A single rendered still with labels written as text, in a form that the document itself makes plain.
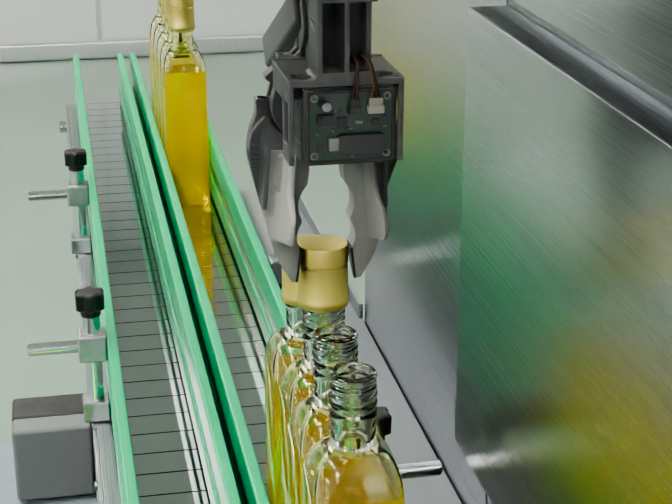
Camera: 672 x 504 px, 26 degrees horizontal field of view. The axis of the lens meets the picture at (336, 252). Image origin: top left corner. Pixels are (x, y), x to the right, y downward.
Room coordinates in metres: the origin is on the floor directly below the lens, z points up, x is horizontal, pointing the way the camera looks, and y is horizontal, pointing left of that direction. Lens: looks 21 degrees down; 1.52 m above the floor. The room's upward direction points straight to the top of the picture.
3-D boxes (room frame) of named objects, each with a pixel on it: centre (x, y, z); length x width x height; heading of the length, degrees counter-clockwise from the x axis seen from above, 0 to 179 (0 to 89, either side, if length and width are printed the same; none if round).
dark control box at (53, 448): (1.35, 0.29, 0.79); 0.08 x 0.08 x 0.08; 11
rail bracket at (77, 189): (1.69, 0.34, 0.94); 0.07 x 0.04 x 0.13; 101
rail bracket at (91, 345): (1.24, 0.25, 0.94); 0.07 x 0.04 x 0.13; 101
